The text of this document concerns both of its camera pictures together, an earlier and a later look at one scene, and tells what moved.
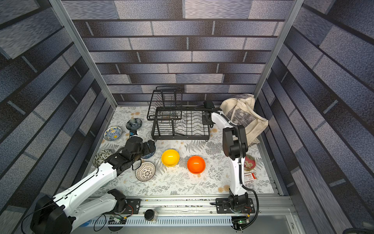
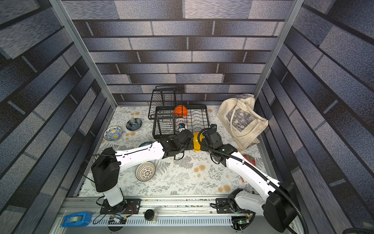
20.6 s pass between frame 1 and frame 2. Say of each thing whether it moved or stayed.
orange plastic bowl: moved
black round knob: stayed
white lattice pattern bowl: stayed
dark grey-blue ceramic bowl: stayed
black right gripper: moved
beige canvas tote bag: stayed
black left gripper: moved
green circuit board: stayed
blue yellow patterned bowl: stayed
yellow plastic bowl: moved
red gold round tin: stayed
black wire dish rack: stayed
